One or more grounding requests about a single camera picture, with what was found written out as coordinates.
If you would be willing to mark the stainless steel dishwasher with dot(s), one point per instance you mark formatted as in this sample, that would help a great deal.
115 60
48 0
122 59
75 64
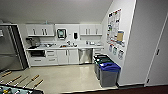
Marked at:
85 56

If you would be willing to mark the white drawer unit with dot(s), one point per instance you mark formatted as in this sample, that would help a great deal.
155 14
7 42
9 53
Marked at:
98 51
51 57

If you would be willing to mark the chrome sink faucet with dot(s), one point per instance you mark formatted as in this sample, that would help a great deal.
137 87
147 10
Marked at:
69 43

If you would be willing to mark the stainless steel sink basin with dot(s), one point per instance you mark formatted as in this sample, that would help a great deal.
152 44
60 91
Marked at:
67 46

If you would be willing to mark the white two-door base cabinet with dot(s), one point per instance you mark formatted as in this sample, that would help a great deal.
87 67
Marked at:
67 56

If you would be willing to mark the black paper towel dispenser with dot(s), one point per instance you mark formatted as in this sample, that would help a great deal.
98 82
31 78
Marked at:
61 33

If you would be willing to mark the brown cork board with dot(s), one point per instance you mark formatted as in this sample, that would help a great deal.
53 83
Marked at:
120 36

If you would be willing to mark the grey bin with blue lid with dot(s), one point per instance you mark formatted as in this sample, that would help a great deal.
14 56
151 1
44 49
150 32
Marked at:
109 76

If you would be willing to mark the black built-in microwave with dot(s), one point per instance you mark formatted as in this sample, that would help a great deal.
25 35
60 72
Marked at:
37 53

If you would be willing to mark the white wide drawer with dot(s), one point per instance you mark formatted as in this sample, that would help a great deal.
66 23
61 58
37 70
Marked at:
37 61

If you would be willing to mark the black coffee machine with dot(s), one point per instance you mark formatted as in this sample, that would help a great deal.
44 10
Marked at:
32 42

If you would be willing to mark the stainless steel refrigerator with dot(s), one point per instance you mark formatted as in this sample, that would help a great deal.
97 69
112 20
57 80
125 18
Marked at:
10 46

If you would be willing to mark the white door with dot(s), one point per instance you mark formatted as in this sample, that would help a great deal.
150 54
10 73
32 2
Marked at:
160 66

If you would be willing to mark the black wall soap dispenser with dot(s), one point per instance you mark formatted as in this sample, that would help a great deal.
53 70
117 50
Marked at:
75 35

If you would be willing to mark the small green wall sign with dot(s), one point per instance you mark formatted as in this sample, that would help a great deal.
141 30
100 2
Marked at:
115 50

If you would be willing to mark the large multicolour wall poster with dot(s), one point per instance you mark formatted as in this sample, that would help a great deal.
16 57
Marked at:
114 25

